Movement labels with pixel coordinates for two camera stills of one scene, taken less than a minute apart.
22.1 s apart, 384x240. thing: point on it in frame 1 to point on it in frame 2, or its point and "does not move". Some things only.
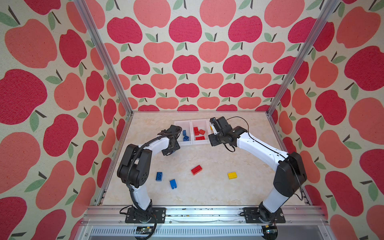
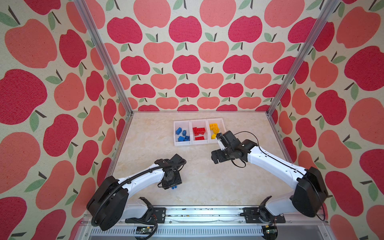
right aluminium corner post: (326, 12) does not move
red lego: (196, 131) does not move
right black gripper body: (215, 139) to (222, 155)
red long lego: (196, 169) to (201, 130)
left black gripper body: (175, 147) to (175, 180)
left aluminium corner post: (86, 14) does not move
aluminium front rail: (103, 222) does not move
